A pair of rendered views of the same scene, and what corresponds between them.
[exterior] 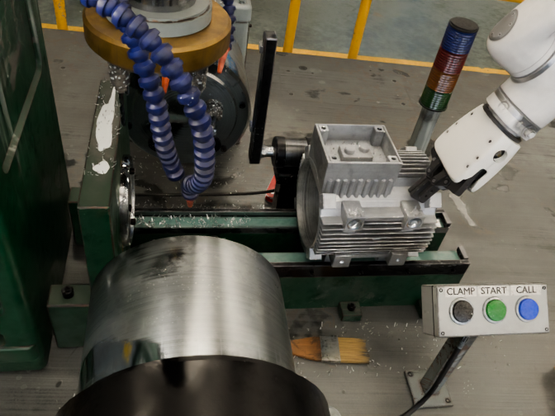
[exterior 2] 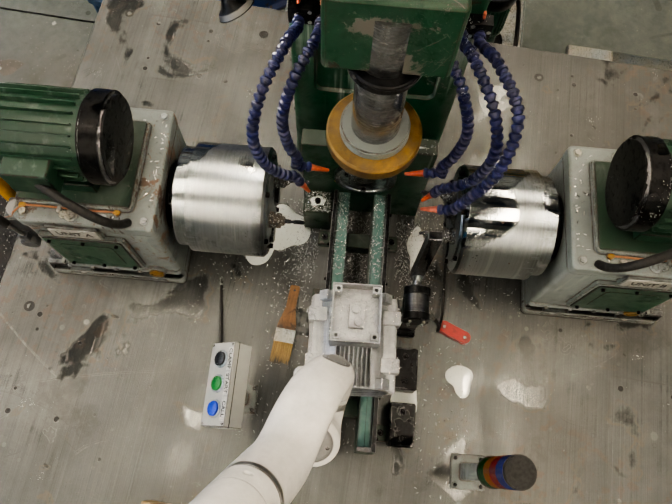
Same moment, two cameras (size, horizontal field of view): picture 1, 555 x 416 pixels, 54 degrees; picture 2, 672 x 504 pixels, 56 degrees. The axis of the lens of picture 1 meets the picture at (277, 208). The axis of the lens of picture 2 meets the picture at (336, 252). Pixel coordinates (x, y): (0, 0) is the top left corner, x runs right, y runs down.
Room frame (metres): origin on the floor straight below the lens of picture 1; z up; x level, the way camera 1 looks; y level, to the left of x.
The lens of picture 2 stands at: (0.74, -0.41, 2.36)
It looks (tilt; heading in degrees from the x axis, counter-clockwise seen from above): 71 degrees down; 106
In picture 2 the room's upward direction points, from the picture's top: 4 degrees clockwise
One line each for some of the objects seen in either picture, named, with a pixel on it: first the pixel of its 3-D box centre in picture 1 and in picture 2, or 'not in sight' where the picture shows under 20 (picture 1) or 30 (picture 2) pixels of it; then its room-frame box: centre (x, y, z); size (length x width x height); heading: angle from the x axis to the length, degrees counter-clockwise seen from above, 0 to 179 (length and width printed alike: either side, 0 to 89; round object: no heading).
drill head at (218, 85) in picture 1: (184, 80); (507, 223); (0.96, 0.24, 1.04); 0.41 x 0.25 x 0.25; 15
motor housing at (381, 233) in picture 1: (362, 201); (352, 344); (0.72, -0.14, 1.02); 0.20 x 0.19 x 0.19; 106
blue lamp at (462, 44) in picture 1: (458, 37); (515, 472); (1.07, -0.29, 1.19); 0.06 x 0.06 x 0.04
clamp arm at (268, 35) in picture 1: (262, 102); (425, 257); (0.80, 0.06, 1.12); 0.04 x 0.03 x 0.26; 105
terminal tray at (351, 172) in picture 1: (353, 160); (355, 316); (0.71, -0.11, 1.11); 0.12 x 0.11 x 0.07; 106
